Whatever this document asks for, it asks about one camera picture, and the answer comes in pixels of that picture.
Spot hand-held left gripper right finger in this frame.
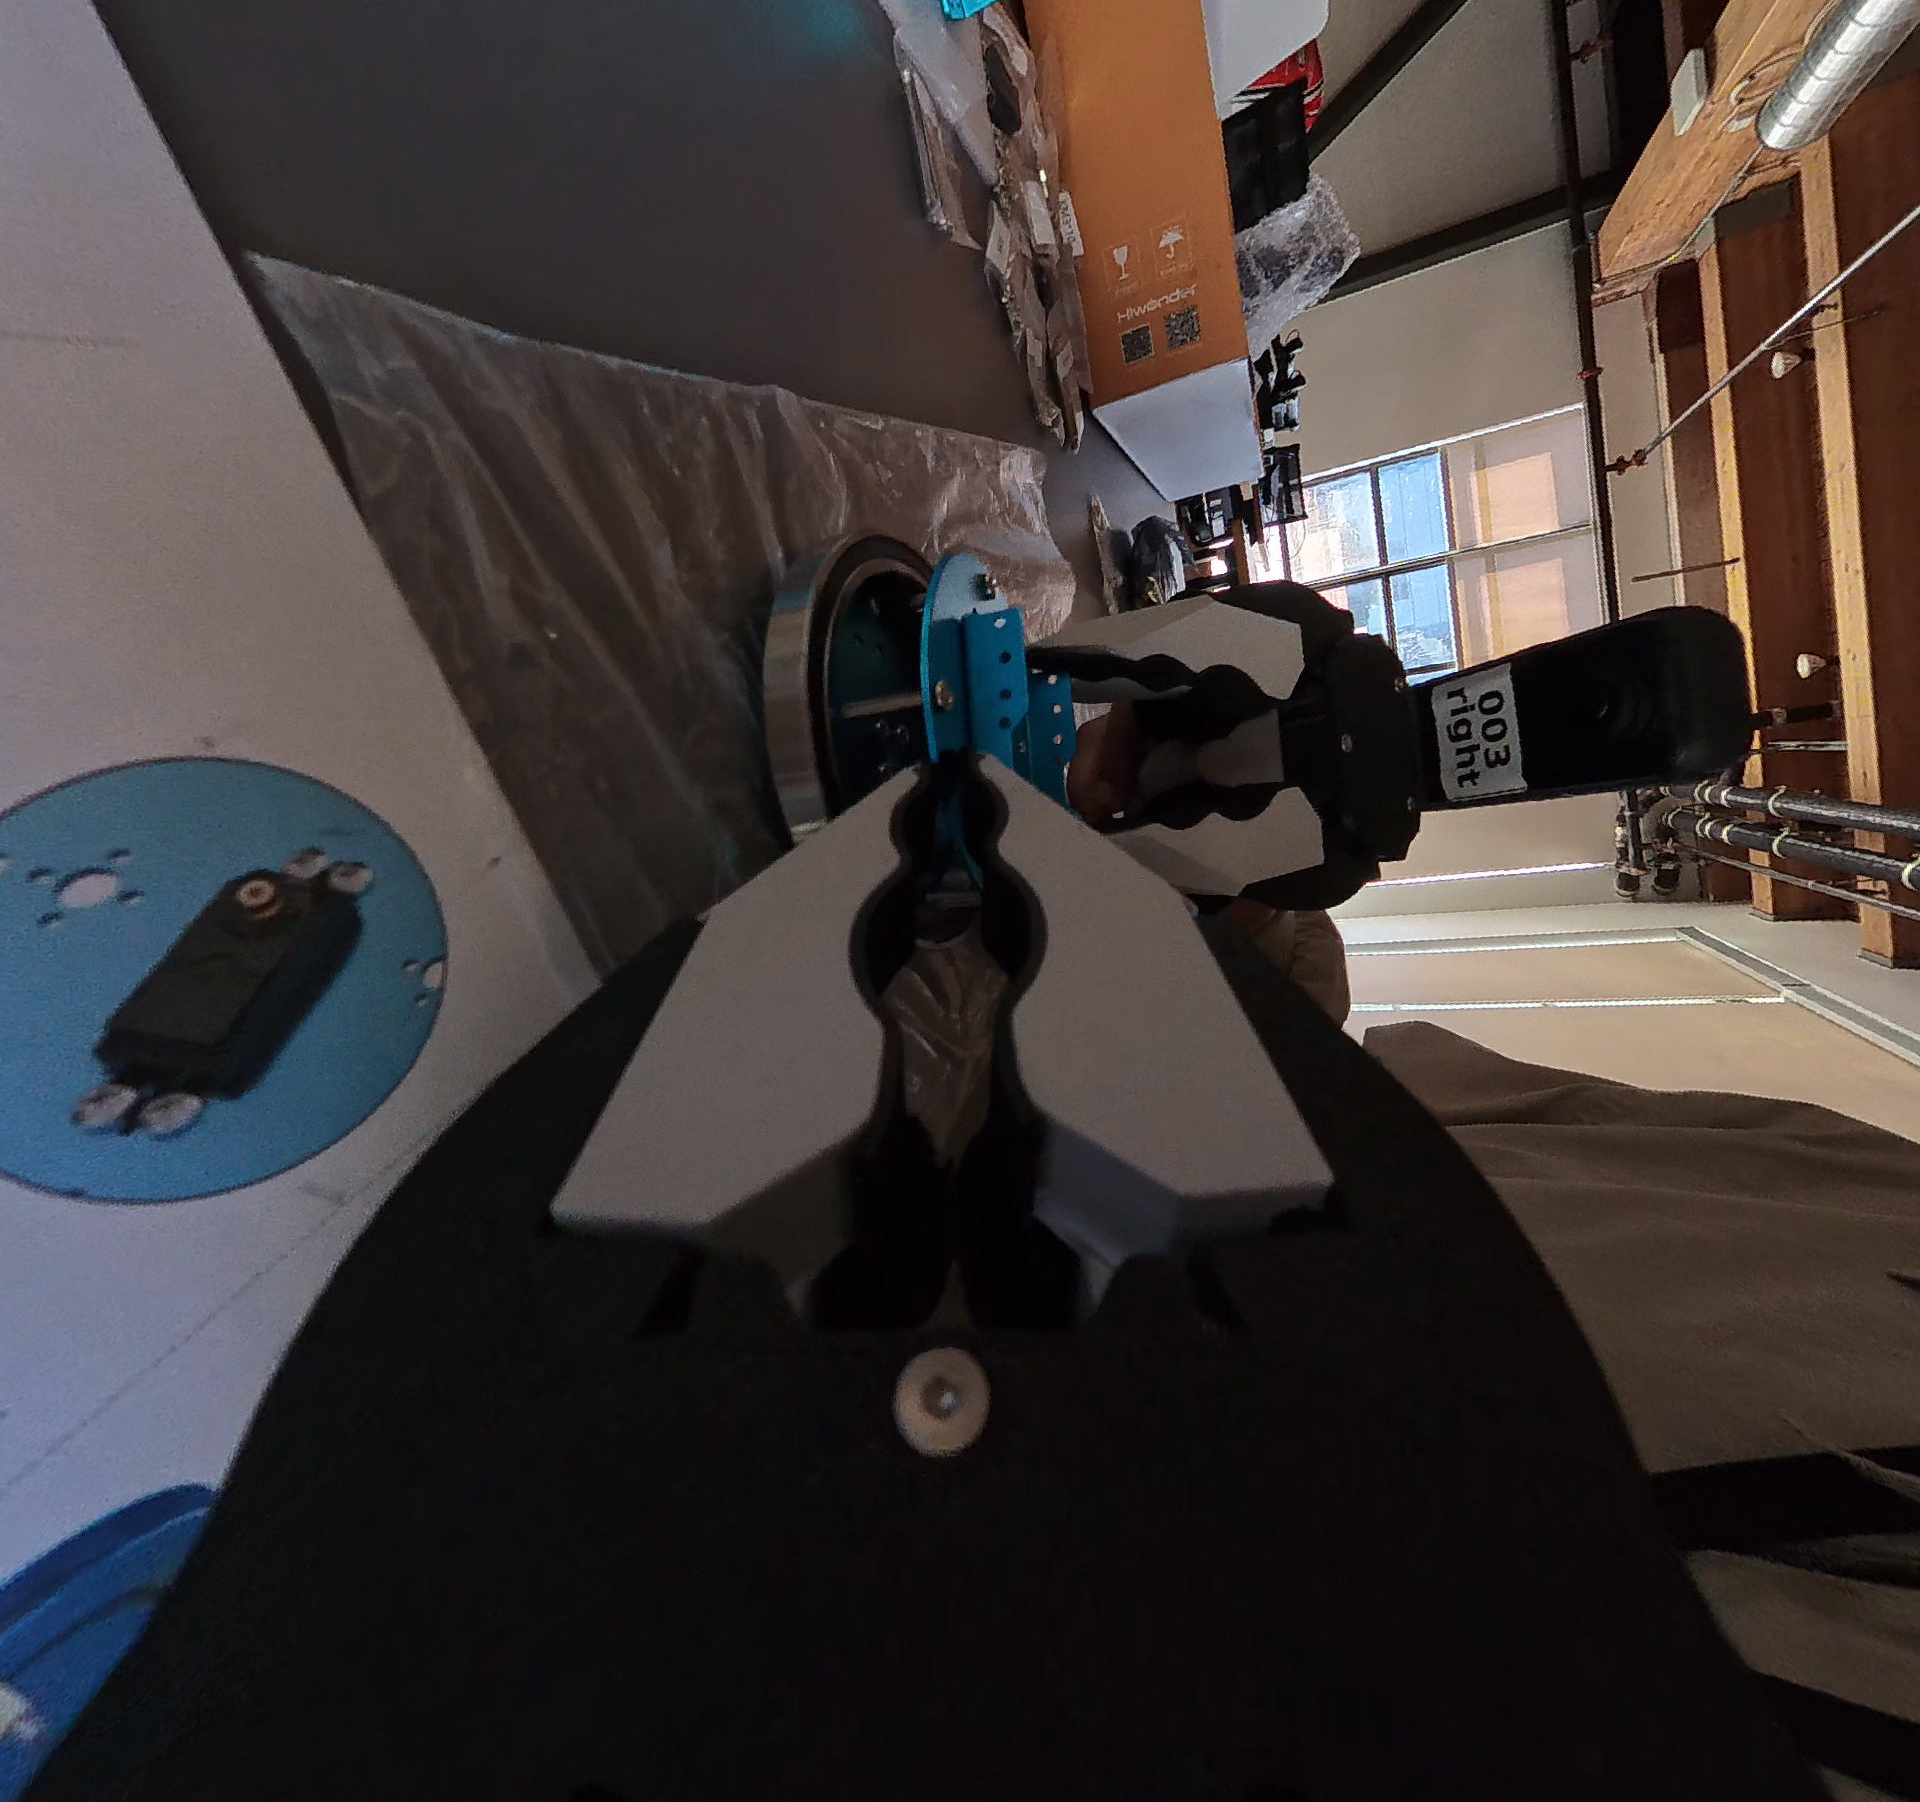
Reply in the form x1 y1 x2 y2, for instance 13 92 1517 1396
964 756 1337 1336

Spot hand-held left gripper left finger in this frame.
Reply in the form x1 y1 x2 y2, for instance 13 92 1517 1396
550 765 948 1336

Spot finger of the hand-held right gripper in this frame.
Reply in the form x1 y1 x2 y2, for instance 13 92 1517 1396
1030 598 1307 710
1116 710 1326 896

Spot blue disc with square bracket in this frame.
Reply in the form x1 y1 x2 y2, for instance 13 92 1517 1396
915 553 1080 923

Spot silver bearing ring blue base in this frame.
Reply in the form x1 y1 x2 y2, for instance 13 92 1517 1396
758 537 940 846

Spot person's right forearm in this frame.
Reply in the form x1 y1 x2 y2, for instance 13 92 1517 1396
1200 898 1353 1032

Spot black desk equipment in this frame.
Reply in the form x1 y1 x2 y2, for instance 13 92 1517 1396
1176 331 1317 589

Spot grey desk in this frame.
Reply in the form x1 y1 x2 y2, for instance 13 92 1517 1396
31 0 1119 963

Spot person's right hand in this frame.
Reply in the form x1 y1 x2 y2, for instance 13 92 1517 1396
1071 710 1152 834

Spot gridded window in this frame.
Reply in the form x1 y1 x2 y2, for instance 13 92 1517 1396
1289 401 1601 684

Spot crumpled bubble wrap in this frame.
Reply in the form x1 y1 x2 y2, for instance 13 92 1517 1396
1235 174 1367 323

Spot pile of small screw bags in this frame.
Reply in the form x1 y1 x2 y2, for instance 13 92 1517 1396
893 24 1101 455

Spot orange and white cardboard box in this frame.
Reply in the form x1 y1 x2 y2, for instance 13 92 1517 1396
1010 0 1337 499

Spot red and white printed object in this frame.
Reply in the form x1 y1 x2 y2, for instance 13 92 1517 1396
1243 36 1332 131

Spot clear plastic bag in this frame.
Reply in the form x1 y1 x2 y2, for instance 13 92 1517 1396
249 253 1086 1157

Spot white foam sheet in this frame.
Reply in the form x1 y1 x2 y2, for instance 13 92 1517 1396
814 0 1027 185

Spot white instruction manual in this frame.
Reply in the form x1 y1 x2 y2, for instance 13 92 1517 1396
0 0 603 1761

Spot black wall pipes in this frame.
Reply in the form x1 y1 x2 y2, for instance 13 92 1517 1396
1613 765 1920 923

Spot metal air duct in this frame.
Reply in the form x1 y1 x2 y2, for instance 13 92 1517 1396
1754 0 1920 158

